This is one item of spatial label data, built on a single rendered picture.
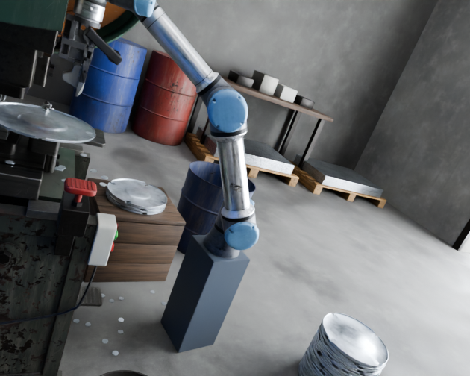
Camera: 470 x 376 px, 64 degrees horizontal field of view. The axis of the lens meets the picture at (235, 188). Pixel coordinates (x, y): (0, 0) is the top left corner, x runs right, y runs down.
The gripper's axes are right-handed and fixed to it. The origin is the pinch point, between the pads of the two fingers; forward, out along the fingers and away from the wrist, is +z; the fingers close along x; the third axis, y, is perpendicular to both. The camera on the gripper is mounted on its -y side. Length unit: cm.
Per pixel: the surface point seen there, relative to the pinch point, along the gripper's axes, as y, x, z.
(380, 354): -129, 42, 63
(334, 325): -116, 26, 63
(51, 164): 3.5, 5.1, 21.7
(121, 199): -29, -39, 51
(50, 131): 5.6, 6.9, 11.3
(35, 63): 12.0, 6.9, -5.9
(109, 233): -12.9, 27.9, 29.1
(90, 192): -4.5, 36.0, 13.8
